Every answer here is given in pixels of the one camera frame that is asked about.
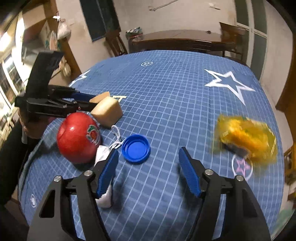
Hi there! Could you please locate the person left hand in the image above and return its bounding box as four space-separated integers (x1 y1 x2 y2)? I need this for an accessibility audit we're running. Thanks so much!
18 108 55 139

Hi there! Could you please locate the red apple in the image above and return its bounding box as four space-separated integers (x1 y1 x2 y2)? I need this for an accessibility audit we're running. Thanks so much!
57 112 102 164

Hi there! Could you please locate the tan sponge block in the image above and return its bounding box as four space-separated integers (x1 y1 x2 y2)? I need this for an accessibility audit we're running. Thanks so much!
89 92 123 128

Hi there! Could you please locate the white face mask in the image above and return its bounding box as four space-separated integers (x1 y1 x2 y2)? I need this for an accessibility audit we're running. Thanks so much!
94 125 123 209

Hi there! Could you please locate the dark wooden chair left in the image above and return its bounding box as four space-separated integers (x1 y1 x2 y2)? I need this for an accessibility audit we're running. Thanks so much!
105 29 128 57

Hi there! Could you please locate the dark wooden chair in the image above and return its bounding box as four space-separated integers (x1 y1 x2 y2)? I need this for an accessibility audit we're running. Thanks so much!
219 22 249 65
105 29 128 57

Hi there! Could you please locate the blue plastic bottle cap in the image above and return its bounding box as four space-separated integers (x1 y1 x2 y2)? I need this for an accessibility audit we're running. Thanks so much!
121 134 151 164

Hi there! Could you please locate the yellow crumpled plastic wrapper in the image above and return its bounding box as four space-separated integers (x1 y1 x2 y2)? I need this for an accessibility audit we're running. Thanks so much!
214 114 278 165

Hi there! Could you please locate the dark blue window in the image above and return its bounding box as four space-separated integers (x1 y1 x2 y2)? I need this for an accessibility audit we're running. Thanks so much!
80 0 120 42

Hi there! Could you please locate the dark round wooden table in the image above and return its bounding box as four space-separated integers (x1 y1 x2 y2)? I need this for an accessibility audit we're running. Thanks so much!
128 30 235 53

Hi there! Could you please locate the white glass double door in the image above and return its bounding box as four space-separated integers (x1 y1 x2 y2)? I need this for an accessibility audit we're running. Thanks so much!
234 0 267 80

